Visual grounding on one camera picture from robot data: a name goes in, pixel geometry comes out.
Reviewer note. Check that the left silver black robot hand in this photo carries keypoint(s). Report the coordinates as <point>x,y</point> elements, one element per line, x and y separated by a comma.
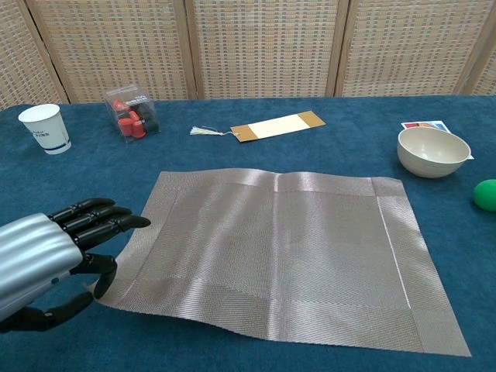
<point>35,255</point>

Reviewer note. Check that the brown woven placemat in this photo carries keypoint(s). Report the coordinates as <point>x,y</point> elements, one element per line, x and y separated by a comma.
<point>290,252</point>

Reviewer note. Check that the beige bowl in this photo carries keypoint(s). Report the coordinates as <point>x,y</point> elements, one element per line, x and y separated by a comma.
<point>430,155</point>

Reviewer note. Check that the blue tablecloth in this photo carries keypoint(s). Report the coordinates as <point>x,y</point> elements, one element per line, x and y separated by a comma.
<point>77,174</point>

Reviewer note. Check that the white paper cup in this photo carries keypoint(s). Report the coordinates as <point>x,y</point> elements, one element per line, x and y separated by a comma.
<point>46,131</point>

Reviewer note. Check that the clear box of red caps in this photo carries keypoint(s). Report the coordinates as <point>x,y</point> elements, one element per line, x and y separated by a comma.
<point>131,120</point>

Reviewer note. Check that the brown cream bookmark with tassel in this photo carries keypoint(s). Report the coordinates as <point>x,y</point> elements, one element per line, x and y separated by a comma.
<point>279,126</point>

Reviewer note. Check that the woven wooden folding screen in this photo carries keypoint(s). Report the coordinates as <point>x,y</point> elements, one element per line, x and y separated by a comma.
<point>263,46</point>

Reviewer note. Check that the colourful photo postcard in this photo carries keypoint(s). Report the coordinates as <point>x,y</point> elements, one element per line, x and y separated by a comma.
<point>426,125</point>

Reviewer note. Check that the green ball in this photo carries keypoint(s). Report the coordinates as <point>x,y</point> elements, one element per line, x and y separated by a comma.
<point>486,195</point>

